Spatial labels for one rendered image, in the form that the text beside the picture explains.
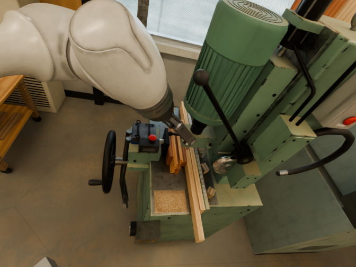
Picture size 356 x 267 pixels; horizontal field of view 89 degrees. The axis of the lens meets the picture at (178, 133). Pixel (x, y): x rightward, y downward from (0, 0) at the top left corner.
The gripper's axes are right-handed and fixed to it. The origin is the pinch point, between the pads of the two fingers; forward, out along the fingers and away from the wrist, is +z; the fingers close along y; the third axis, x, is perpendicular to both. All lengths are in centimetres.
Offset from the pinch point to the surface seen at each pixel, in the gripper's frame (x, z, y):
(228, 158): 6.4, 14.9, 18.7
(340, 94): 35.7, -4.8, 29.3
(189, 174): -8.5, 21.1, 11.2
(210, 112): 10.7, -3.2, 6.2
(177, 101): 37, 148, -77
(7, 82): -56, 38, -136
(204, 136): 6.7, 16.0, 6.3
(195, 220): -18.1, 14.6, 24.8
